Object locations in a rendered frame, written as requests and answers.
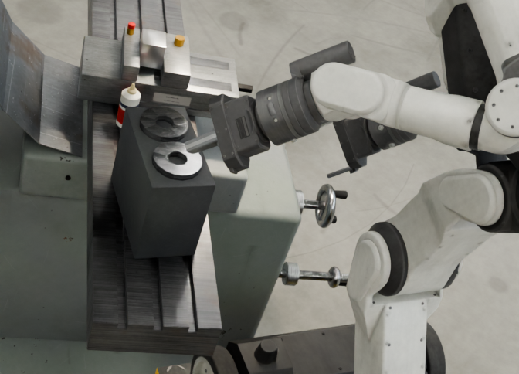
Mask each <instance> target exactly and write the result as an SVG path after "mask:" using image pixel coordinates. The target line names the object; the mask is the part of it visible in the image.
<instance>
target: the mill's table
mask: <svg viewBox="0 0 519 374"><path fill-rule="evenodd" d="M129 22H134V23H135V28H136V29H140V39H141V33H142V29H152V30H157V31H162V32H166V33H168V34H173V35H181V36H185V31H184V25H183V18H182V13H181V1H180V0H88V36H95V37H100V38H105V39H113V40H118V41H122V38H123V34H124V27H125V26H126V27H128V23H129ZM118 108H119V105H117V104H107V103H101V102H96V101H90V100H88V101H87V324H86V349H87V350H97V351H114V352H144V353H161V354H176V355H207V356H213V353H214V351H215V347H216V345H217V342H218V340H219V336H220V334H221V332H222V322H221V316H220V310H219V298H218V292H217V286H216V279H215V268H214V261H213V255H212V244H211V237H210V231H209V219H208V213H207V216H206V218H205V223H204V226H203V228H202V233H201V236H200V238H199V241H198V246H197V248H196V251H195V254H194V255H189V256H177V257H154V258H142V259H134V255H133V252H132V249H131V245H130V241H129V239H128V236H127V231H126V228H125V225H124V221H123V218H122V215H121V212H120V207H119V205H118V201H117V197H116V194H115V191H114V187H113V183H112V181H111V176H112V171H113V167H114V161H115V157H116V153H117V146H118V142H119V138H120V131H121V127H119V126H117V124H116V119H117V112H118Z"/></svg>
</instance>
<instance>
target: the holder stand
mask: <svg viewBox="0 0 519 374"><path fill-rule="evenodd" d="M193 138H197V137H196V134H195V131H194V129H193V127H192V123H191V121H190V119H189V117H188V114H187V111H186V109H185V108H184V107H126V109H125V112H124V119H123V124H122V127H121V131H120V138H119V142H118V146H117V153H116V157H115V161H114V167H113V171H112V176H111V181H112V183H113V187H114V191H115V194H116V197H117V201H118V205H119V207H120V212H121V215H122V218H123V221H124V225H125V228H126V231H127V236H128V239H129V241H130V245H131V249H132V252H133V255H134V259H142V258H154V257H177V256H189V255H194V254H195V251H196V248H197V246H198V241H199V238H200V236H201V233H202V228H203V226H204V223H205V218H206V216H207V213H208V211H209V206H210V203H211V201H212V196H213V193H214V191H215V182H214V179H213V177H212V174H211V172H210V170H209V167H208V164H207V162H206V160H205V156H204V154H203V152H202V151H200V152H198V153H195V154H190V153H188V152H187V151H186V148H185V142H186V141H189V140H192V139H193Z"/></svg>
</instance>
